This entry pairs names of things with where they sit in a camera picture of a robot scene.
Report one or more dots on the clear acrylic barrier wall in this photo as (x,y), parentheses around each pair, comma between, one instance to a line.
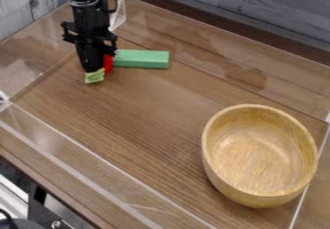
(114,147)

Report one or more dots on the clear acrylic corner bracket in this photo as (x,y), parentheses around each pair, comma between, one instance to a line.
(119,16)

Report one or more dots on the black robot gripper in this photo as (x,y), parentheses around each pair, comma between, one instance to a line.
(89,33)

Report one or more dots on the green rectangular block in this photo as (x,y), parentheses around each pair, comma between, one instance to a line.
(150,59)

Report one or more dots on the wooden bowl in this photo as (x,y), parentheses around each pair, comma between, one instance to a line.
(258,155)

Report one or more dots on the red plush strawberry toy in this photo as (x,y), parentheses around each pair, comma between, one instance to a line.
(94,77)

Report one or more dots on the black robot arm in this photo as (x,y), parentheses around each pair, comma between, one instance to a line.
(109,3)

